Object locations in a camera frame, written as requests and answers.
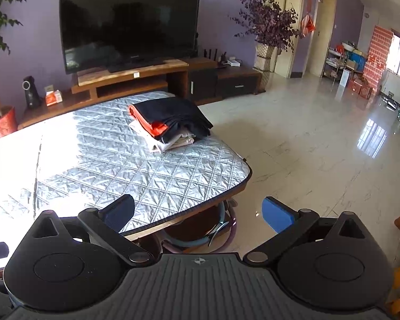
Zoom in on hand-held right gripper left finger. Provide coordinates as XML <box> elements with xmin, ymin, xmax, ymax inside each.
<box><xmin>30</xmin><ymin>193</ymin><xmax>155</xmax><ymax>267</ymax></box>

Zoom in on white folded clothes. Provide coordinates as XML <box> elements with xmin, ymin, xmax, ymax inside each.
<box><xmin>128</xmin><ymin>120</ymin><xmax>196</xmax><ymax>154</ymax></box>

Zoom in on metal shelf rack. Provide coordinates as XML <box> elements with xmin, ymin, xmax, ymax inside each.
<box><xmin>323</xmin><ymin>44</ymin><xmax>351</xmax><ymax>85</ymax></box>

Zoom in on black flat television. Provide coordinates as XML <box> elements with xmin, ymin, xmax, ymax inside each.
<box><xmin>59</xmin><ymin>0</ymin><xmax>202</xmax><ymax>75</ymax></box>

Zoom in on orange and white box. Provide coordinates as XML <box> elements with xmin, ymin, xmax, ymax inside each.
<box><xmin>45</xmin><ymin>90</ymin><xmax>63</xmax><ymax>107</ymax></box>

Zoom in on cream door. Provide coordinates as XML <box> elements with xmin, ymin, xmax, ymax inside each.
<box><xmin>311</xmin><ymin>0</ymin><xmax>338</xmax><ymax>78</ymax></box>

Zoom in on purple plant in wicker vase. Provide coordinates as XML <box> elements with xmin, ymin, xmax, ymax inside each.
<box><xmin>229</xmin><ymin>0</ymin><xmax>305</xmax><ymax>73</ymax></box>

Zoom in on round basket with teal rim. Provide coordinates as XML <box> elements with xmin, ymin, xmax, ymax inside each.
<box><xmin>159</xmin><ymin>200</ymin><xmax>238</xmax><ymax>254</ymax></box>

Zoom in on black speaker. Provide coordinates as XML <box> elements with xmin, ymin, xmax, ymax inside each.
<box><xmin>22</xmin><ymin>75</ymin><xmax>42</xmax><ymax>109</ymax></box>

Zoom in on navy and orange zip jacket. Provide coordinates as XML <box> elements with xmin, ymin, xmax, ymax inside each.
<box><xmin>127</xmin><ymin>97</ymin><xmax>214</xmax><ymax>141</ymax></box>

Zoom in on green tree in red pot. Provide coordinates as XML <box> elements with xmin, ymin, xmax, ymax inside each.
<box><xmin>0</xmin><ymin>0</ymin><xmax>27</xmax><ymax>138</ymax></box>

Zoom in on red hanging decoration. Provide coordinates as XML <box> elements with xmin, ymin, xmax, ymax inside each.
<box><xmin>301</xmin><ymin>13</ymin><xmax>316</xmax><ymax>38</ymax></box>

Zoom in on white leaning board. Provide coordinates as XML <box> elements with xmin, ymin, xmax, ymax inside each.
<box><xmin>339</xmin><ymin>69</ymin><xmax>353</xmax><ymax>88</ymax></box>

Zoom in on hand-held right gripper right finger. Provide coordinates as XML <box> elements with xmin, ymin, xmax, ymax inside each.
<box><xmin>242</xmin><ymin>196</ymin><xmax>369</xmax><ymax>264</ymax></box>

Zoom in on stack of red boxes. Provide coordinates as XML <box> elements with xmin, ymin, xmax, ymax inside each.
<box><xmin>348</xmin><ymin>25</ymin><xmax>394</xmax><ymax>100</ymax></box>

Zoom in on wooden television stand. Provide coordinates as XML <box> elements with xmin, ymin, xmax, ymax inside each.
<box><xmin>17</xmin><ymin>57</ymin><xmax>262</xmax><ymax>130</ymax></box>

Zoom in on silver quilted table cover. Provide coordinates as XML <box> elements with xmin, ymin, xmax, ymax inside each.
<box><xmin>0</xmin><ymin>91</ymin><xmax>253</xmax><ymax>267</ymax></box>

